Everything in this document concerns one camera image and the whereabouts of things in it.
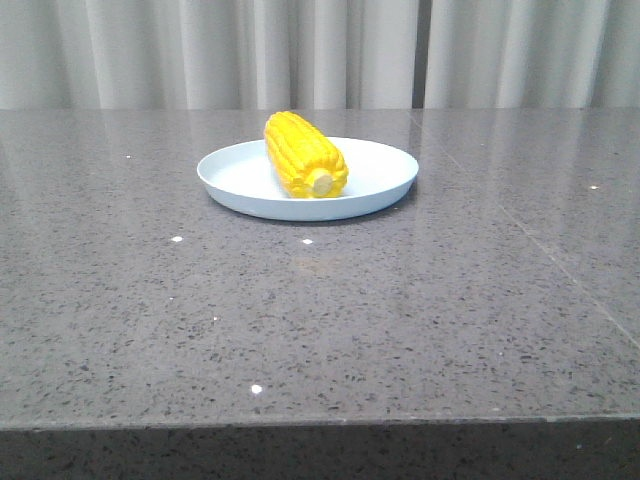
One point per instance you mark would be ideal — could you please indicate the yellow corn cob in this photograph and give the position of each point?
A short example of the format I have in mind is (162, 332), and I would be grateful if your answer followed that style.
(307, 163)

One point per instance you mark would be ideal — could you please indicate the light blue plate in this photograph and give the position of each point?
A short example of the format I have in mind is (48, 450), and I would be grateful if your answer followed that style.
(241, 177)

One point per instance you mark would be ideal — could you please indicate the white curtain right panel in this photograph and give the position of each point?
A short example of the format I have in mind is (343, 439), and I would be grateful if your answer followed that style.
(514, 54)

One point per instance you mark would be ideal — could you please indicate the white curtain panel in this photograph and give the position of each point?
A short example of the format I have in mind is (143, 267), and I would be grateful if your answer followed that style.
(514, 54)
(210, 54)

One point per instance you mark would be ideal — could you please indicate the white curtain left panel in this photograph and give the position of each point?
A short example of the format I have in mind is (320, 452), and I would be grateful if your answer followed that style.
(210, 54)

